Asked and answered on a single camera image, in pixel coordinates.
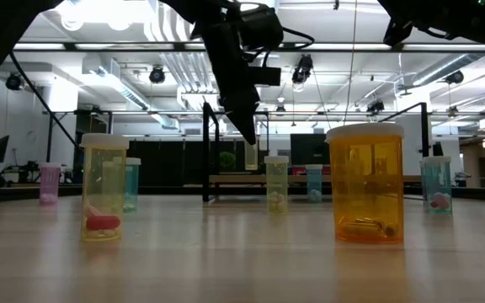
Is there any small blue pill bottle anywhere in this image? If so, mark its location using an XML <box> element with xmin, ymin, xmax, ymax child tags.
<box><xmin>305</xmin><ymin>163</ymin><xmax>324</xmax><ymax>205</ymax></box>

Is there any yellow bottle with red capsule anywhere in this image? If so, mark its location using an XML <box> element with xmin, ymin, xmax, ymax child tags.
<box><xmin>79</xmin><ymin>133</ymin><xmax>131</xmax><ymax>243</ymax></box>

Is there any small yellow pill bottle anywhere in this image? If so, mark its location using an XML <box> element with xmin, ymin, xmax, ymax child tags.
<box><xmin>243</xmin><ymin>141</ymin><xmax>259</xmax><ymax>172</ymax></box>

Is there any black partition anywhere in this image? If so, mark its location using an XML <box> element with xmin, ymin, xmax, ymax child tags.
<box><xmin>127</xmin><ymin>140</ymin><xmax>248</xmax><ymax>176</ymax></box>

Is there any large orange pill bottle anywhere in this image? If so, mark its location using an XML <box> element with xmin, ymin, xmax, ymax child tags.
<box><xmin>325</xmin><ymin>122</ymin><xmax>406</xmax><ymax>245</ymax></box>

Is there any small teal pill bottle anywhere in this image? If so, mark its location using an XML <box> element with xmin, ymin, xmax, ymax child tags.
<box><xmin>123</xmin><ymin>157</ymin><xmax>142</xmax><ymax>214</ymax></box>

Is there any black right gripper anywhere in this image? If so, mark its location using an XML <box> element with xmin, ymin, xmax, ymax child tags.
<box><xmin>377</xmin><ymin>0</ymin><xmax>485</xmax><ymax>64</ymax></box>

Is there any black table frame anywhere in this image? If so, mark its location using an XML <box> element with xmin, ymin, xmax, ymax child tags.
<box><xmin>0</xmin><ymin>183</ymin><xmax>485</xmax><ymax>204</ymax></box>

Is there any thin hanging cable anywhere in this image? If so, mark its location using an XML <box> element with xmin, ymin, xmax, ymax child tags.
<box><xmin>342</xmin><ymin>0</ymin><xmax>359</xmax><ymax>127</ymax></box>

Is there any black computer monitor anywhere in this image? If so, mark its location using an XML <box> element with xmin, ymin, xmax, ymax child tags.
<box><xmin>0</xmin><ymin>134</ymin><xmax>11</xmax><ymax>166</ymax></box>

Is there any small pink pill bottle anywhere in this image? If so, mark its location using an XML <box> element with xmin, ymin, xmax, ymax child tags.
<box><xmin>39</xmin><ymin>162</ymin><xmax>62</xmax><ymax>207</ymax></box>

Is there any white ceiling duct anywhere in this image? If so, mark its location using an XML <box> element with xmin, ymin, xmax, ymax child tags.
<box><xmin>81</xmin><ymin>53</ymin><xmax>180</xmax><ymax>130</ymax></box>

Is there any yellow-green bottle with white pills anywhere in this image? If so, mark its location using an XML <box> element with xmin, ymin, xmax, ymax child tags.
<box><xmin>264</xmin><ymin>155</ymin><xmax>290</xmax><ymax>215</ymax></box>

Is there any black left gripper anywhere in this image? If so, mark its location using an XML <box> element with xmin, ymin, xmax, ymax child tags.
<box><xmin>202</xmin><ymin>3</ymin><xmax>285</xmax><ymax>146</ymax></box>

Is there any black metal shelf frame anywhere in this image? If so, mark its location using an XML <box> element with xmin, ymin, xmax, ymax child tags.
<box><xmin>201</xmin><ymin>102</ymin><xmax>222</xmax><ymax>203</ymax></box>

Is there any dark wall screen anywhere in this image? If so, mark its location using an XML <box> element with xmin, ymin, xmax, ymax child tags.
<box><xmin>290</xmin><ymin>133</ymin><xmax>331</xmax><ymax>166</ymax></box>

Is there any black ceiling spotlight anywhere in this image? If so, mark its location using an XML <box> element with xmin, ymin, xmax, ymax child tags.
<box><xmin>291</xmin><ymin>53</ymin><xmax>314</xmax><ymax>85</ymax></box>
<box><xmin>5</xmin><ymin>72</ymin><xmax>24</xmax><ymax>92</ymax></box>
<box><xmin>444</xmin><ymin>69</ymin><xmax>466</xmax><ymax>86</ymax></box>
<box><xmin>148</xmin><ymin>65</ymin><xmax>167</xmax><ymax>85</ymax></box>
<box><xmin>366</xmin><ymin>98</ymin><xmax>386</xmax><ymax>114</ymax></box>

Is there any black camera cable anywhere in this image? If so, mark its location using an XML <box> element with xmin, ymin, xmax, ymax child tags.
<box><xmin>262</xmin><ymin>25</ymin><xmax>316</xmax><ymax>68</ymax></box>

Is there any teal bottle with pink pills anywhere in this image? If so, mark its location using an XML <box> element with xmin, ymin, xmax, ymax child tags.
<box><xmin>419</xmin><ymin>156</ymin><xmax>454</xmax><ymax>215</ymax></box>

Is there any green ball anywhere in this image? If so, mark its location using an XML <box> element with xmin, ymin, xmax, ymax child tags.
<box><xmin>219</xmin><ymin>151</ymin><xmax>237</xmax><ymax>170</ymax></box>

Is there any thin black cable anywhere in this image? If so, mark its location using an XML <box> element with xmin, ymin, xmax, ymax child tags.
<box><xmin>8</xmin><ymin>51</ymin><xmax>83</xmax><ymax>152</ymax></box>

